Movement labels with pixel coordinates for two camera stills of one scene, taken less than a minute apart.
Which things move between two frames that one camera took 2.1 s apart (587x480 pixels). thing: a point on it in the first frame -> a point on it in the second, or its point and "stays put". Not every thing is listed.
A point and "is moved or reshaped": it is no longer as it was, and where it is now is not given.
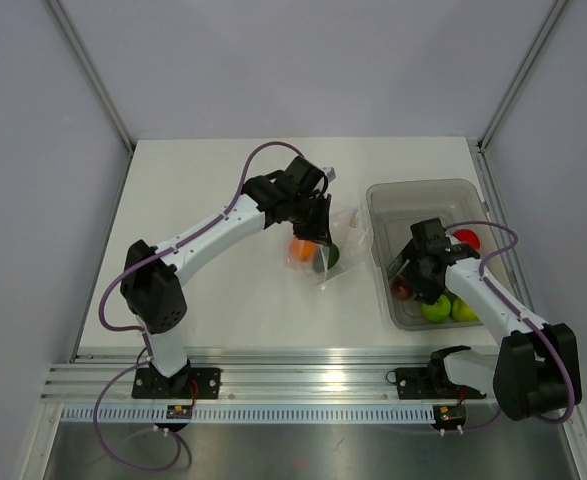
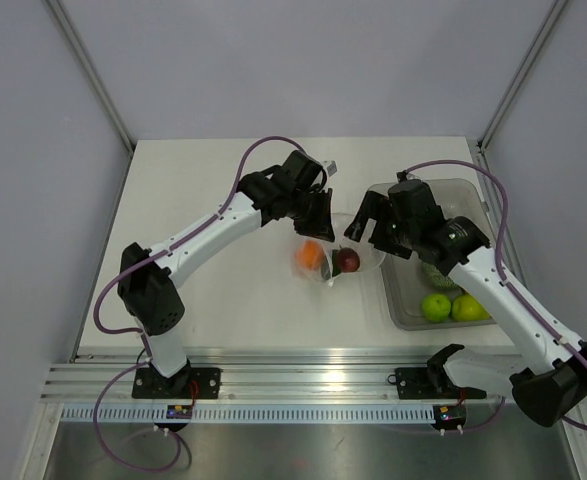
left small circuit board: (179, 411) stays put
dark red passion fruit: (401, 290) -> (349, 259)
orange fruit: (302, 250) is moved or reshaped
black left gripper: (320, 230) stays put
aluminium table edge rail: (252, 376) stays put
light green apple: (439, 311) stays put
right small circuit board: (450, 416) stays put
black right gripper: (428, 292) -> (373, 206)
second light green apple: (462, 311) stays put
